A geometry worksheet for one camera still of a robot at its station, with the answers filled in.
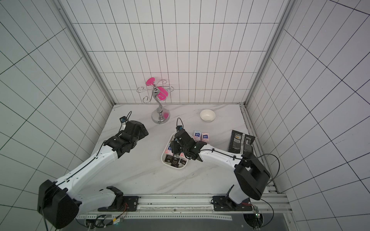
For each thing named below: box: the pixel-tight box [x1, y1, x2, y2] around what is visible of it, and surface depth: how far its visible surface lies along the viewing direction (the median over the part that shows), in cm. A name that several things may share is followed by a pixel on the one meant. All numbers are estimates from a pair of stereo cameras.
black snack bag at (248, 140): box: [243, 133, 256, 154], surface depth 97 cm
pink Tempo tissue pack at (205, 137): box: [201, 132, 210, 144], surface depth 99 cm
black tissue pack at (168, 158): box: [164, 154, 174, 163], surface depth 89 cm
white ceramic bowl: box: [199, 109, 216, 122], surface depth 109 cm
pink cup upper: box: [145, 77, 156, 87], surface depth 97 cm
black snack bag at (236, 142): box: [227, 129, 246, 154], surface depth 98 cm
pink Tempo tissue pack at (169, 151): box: [164, 145, 174, 156], surface depth 89 cm
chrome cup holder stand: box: [136, 79, 175, 125], surface depth 97 cm
